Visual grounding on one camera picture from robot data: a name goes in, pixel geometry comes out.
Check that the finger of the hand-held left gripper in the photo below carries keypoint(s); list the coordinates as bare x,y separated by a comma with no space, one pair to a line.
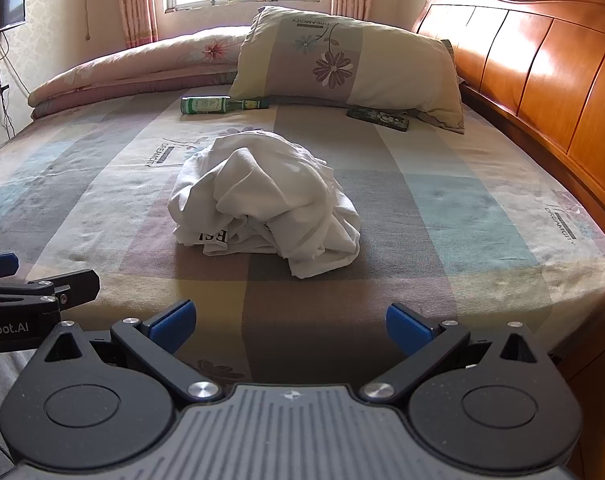
72,287
0,264

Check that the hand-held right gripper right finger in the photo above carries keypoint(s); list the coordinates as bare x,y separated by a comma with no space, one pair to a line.
407,330

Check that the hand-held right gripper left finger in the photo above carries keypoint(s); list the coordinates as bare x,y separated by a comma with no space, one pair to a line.
175,325

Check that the floral patchwork pillow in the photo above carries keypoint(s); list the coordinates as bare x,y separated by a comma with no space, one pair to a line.
382,70

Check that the folded pink floral quilt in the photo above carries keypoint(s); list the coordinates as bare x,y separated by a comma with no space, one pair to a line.
132,70

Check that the green glass bottle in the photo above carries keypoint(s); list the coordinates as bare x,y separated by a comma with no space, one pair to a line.
207,105

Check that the white long-sleeved printed shirt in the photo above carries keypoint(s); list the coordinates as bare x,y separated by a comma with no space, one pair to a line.
262,185

